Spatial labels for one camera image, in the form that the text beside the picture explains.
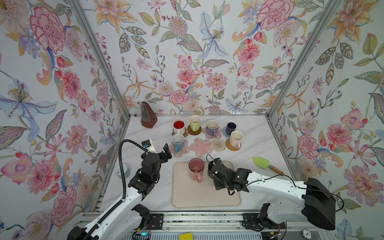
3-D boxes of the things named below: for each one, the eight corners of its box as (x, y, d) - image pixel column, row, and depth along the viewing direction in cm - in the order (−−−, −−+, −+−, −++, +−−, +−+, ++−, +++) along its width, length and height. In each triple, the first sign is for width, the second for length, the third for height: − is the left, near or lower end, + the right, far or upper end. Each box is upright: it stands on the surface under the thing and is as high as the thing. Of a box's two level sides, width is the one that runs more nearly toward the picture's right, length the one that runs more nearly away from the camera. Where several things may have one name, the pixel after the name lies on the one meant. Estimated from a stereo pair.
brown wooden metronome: (142, 125, 118) (136, 108, 103) (149, 118, 123) (144, 100, 109) (150, 129, 115) (145, 111, 101) (157, 121, 121) (153, 103, 106)
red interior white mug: (173, 137, 110) (172, 130, 103) (174, 127, 116) (173, 120, 110) (184, 137, 110) (184, 130, 103) (185, 127, 116) (184, 120, 110)
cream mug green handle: (189, 136, 110) (189, 126, 102) (189, 124, 118) (189, 114, 110) (200, 136, 110) (201, 126, 102) (200, 124, 118) (201, 114, 110)
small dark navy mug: (226, 136, 111) (228, 128, 104) (225, 130, 115) (227, 122, 108) (234, 136, 111) (237, 128, 104) (233, 130, 115) (235, 122, 108)
